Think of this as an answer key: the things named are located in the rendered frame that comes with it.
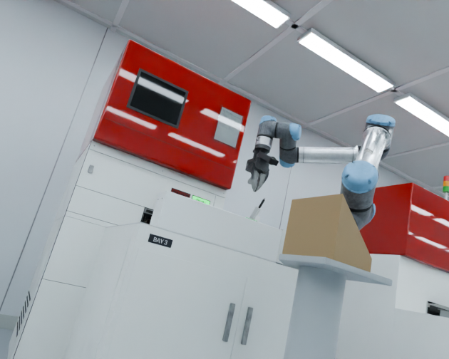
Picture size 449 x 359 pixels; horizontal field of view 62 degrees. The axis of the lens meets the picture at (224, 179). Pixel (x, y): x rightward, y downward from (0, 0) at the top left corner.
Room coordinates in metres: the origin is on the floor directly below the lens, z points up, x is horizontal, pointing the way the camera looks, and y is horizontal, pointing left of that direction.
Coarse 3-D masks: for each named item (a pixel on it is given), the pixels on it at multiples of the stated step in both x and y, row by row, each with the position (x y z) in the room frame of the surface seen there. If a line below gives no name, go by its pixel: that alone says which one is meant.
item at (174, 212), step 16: (160, 192) 1.41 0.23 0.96; (160, 208) 1.36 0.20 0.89; (176, 208) 1.38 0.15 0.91; (192, 208) 1.41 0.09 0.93; (208, 208) 1.43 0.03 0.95; (160, 224) 1.36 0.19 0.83; (176, 224) 1.39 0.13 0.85; (192, 224) 1.41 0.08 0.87; (208, 224) 1.44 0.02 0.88; (224, 224) 1.47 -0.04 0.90; (240, 224) 1.50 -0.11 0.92; (256, 224) 1.53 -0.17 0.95; (208, 240) 1.45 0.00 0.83; (224, 240) 1.48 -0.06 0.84; (240, 240) 1.51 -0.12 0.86; (256, 240) 1.54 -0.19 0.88; (272, 240) 1.57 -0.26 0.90; (272, 256) 1.58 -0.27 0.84
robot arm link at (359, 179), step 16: (368, 128) 1.40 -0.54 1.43; (384, 128) 1.38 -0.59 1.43; (368, 144) 1.34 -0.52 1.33; (384, 144) 1.37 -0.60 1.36; (368, 160) 1.27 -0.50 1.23; (352, 176) 1.19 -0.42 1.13; (368, 176) 1.18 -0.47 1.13; (352, 192) 1.22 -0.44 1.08; (368, 192) 1.21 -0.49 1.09; (352, 208) 1.27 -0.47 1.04
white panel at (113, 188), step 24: (96, 144) 1.82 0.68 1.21; (96, 168) 1.84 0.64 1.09; (120, 168) 1.88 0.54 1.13; (144, 168) 1.93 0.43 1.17; (96, 192) 1.85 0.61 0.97; (120, 192) 1.90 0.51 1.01; (144, 192) 1.95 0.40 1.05; (192, 192) 2.07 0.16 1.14; (216, 192) 2.13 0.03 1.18; (72, 216) 1.82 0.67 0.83; (96, 216) 1.87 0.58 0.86; (120, 216) 1.92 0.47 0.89
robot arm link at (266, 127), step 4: (264, 116) 1.55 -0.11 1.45; (268, 116) 1.55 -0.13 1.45; (272, 116) 1.55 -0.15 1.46; (260, 120) 1.58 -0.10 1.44; (264, 120) 1.55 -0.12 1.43; (268, 120) 1.54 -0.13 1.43; (272, 120) 1.55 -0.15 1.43; (276, 120) 1.56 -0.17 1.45; (260, 124) 1.57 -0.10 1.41; (264, 124) 1.55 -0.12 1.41; (268, 124) 1.54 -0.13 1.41; (272, 124) 1.54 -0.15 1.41; (260, 128) 1.56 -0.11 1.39; (264, 128) 1.55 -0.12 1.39; (268, 128) 1.54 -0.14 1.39; (272, 128) 1.54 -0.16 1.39; (260, 132) 1.55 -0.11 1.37; (264, 132) 1.54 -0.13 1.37; (268, 132) 1.54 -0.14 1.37; (272, 132) 1.55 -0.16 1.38; (268, 136) 1.55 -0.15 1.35; (272, 136) 1.56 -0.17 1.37
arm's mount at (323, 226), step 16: (304, 208) 1.26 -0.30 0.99; (320, 208) 1.20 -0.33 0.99; (336, 208) 1.13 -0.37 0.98; (288, 224) 1.33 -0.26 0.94; (304, 224) 1.25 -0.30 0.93; (320, 224) 1.19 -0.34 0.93; (336, 224) 1.12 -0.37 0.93; (352, 224) 1.15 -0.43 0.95; (288, 240) 1.31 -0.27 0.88; (304, 240) 1.24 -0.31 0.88; (320, 240) 1.18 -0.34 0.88; (336, 240) 1.12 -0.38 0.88; (352, 240) 1.15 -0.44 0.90; (336, 256) 1.13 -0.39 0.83; (352, 256) 1.16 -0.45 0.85; (368, 256) 1.19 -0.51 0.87
